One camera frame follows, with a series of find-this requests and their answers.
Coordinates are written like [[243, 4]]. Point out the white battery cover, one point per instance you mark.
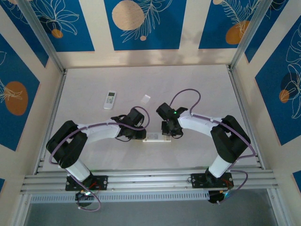
[[145, 99]]

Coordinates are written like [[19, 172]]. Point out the white remote with printed label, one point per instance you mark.
[[154, 137]]

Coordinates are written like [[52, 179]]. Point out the white remote with display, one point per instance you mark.
[[110, 100]]

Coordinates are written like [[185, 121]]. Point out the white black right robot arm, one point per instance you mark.
[[197, 123]]

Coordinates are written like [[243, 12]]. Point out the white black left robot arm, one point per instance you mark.
[[101, 133]]

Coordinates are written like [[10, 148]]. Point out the black electronics box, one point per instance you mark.
[[215, 196], [82, 197]]

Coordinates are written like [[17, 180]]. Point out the wide aluminium base rail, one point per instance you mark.
[[152, 180]]

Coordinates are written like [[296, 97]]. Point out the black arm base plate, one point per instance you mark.
[[198, 180], [101, 182]]

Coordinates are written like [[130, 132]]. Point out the aluminium frame rail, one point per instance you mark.
[[55, 103], [242, 103]]

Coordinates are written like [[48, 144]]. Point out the aluminium frame post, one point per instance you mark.
[[252, 30], [21, 212], [45, 40], [277, 207]]

